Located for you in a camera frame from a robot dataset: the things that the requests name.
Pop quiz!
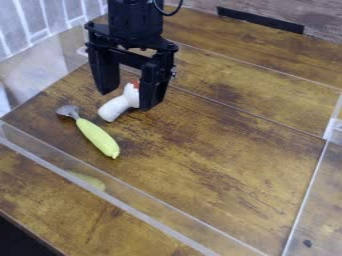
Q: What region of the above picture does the clear acrylic triangle bracket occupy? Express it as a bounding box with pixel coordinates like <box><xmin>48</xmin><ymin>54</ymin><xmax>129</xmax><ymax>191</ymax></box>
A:
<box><xmin>76</xmin><ymin>46</ymin><xmax>88</xmax><ymax>57</ymax></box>

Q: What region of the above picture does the clear acrylic front barrier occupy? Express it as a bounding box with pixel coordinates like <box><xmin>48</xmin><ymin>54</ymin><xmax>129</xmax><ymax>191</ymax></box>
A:
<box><xmin>0</xmin><ymin>121</ymin><xmax>267</xmax><ymax>256</ymax></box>

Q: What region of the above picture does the clear acrylic right barrier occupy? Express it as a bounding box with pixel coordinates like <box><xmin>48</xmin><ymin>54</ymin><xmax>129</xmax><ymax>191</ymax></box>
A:
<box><xmin>281</xmin><ymin>94</ymin><xmax>342</xmax><ymax>256</ymax></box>

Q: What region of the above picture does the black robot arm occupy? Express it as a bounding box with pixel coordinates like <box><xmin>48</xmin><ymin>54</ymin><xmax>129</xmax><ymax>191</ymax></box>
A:
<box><xmin>84</xmin><ymin>0</ymin><xmax>179</xmax><ymax>111</ymax></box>

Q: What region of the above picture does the clear acrylic barrier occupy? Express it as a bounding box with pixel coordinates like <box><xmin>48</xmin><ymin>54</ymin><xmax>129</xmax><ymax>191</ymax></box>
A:
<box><xmin>0</xmin><ymin>121</ymin><xmax>267</xmax><ymax>256</ymax></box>
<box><xmin>281</xmin><ymin>94</ymin><xmax>342</xmax><ymax>256</ymax></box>

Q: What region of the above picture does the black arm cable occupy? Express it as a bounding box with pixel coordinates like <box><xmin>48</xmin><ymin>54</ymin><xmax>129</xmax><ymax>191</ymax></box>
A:
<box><xmin>151</xmin><ymin>0</ymin><xmax>184</xmax><ymax>17</ymax></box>

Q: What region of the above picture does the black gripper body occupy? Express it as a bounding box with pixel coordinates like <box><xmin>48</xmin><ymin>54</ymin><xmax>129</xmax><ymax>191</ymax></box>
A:
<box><xmin>84</xmin><ymin>21</ymin><xmax>179</xmax><ymax>71</ymax></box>

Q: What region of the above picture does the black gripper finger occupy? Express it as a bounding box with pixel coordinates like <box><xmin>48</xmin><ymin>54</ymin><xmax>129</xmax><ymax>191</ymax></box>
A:
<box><xmin>138</xmin><ymin>52</ymin><xmax>173</xmax><ymax>111</ymax></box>
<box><xmin>86</xmin><ymin>47</ymin><xmax>120</xmax><ymax>95</ymax></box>

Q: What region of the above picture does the white red toy mushroom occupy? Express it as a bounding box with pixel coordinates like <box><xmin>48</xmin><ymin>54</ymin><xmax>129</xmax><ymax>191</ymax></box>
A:
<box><xmin>97</xmin><ymin>80</ymin><xmax>140</xmax><ymax>122</ymax></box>

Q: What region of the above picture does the black wall strip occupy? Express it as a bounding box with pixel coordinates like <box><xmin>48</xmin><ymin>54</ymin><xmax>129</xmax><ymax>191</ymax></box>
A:
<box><xmin>216</xmin><ymin>6</ymin><xmax>304</xmax><ymax>34</ymax></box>

